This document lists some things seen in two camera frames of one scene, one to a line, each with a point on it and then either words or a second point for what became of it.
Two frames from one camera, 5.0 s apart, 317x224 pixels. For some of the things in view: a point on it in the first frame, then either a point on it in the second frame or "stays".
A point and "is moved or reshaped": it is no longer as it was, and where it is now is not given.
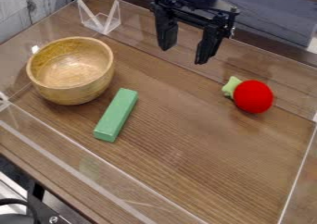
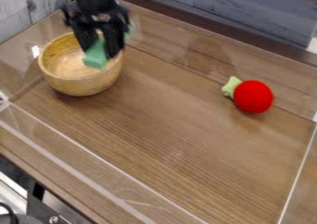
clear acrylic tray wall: (109, 189) stays
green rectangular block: (117, 114) → (95, 56)
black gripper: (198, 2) → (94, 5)
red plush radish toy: (252, 94) stays
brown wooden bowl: (70, 69) is moved or reshaped
